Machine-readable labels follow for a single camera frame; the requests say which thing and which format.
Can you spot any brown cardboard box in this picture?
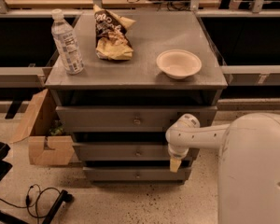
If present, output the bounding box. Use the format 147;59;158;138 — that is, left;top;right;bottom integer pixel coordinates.
10;89;74;166

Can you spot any grey drawer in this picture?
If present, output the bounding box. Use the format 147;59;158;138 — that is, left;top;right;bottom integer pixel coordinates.
72;141;201;162
56;105;217;133
83;167;191;182

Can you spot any clear plastic water bottle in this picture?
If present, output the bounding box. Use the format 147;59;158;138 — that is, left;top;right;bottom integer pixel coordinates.
51;9;84;75

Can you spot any grey top drawer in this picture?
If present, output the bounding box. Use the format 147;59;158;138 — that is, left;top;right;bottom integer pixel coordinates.
56;105;217;133

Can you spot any white paper bowl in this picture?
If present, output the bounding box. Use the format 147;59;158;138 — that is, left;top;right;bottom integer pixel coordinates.
156;49;202;79

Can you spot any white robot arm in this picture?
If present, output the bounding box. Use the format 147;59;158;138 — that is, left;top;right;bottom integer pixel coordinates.
165;113;280;224

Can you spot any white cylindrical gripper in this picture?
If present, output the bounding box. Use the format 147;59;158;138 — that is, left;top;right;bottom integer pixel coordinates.
168;144;189;173

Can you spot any grey bottom drawer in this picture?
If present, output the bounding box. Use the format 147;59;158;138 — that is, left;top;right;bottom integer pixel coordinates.
83;167;191;182

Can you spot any black cable on floor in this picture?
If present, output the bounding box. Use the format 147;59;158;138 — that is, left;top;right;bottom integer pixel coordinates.
0;184;63;219

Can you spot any grey drawer cabinet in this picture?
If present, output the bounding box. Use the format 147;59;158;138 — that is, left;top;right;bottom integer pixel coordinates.
46;10;227;169

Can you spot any yellow black chip bag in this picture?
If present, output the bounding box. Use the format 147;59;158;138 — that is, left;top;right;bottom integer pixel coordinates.
93;5;135;61

